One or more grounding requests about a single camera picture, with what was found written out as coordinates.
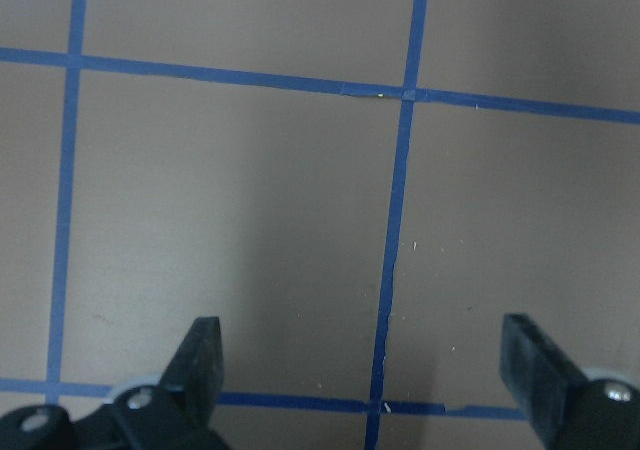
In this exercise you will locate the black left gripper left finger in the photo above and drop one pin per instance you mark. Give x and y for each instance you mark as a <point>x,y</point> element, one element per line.
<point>194,375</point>

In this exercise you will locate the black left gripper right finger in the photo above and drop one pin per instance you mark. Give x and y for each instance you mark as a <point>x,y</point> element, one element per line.
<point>540,377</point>

